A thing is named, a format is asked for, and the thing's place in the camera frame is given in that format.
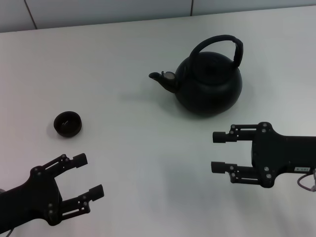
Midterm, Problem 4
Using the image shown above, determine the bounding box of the small dark teacup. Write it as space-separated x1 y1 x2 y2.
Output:
53 111 83 137

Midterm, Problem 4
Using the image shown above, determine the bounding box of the grey right gripper cable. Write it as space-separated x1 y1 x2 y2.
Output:
297 169 316 192

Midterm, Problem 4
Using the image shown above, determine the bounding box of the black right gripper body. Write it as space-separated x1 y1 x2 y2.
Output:
251 121 316 189

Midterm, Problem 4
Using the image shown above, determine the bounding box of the black round teapot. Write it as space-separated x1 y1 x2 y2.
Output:
149 34 244 119

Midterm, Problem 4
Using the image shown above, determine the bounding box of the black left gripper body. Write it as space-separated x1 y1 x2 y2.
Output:
0 167 62 232

